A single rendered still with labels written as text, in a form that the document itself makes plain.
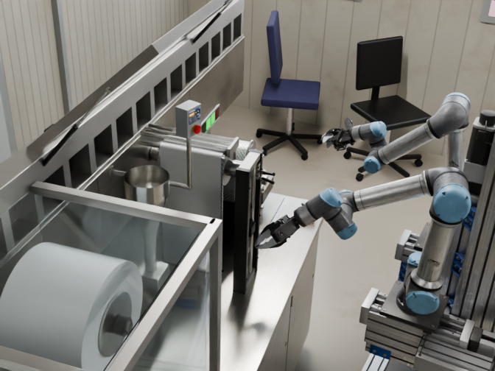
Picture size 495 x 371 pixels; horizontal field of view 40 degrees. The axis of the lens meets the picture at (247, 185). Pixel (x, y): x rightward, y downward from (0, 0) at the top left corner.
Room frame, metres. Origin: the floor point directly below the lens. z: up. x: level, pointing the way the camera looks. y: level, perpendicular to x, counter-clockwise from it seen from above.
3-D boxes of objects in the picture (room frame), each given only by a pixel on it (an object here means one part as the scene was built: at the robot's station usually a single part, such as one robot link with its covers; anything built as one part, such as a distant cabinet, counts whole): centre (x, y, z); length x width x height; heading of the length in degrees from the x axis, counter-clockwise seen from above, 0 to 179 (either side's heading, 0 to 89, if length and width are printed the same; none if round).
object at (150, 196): (1.80, 0.31, 1.50); 0.14 x 0.14 x 0.06
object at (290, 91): (4.99, -0.30, 0.51); 0.59 x 0.56 x 1.02; 64
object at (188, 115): (1.94, 0.19, 1.66); 0.07 x 0.07 x 0.10; 56
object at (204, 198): (2.18, 0.24, 1.17); 0.34 x 0.05 x 0.54; 73
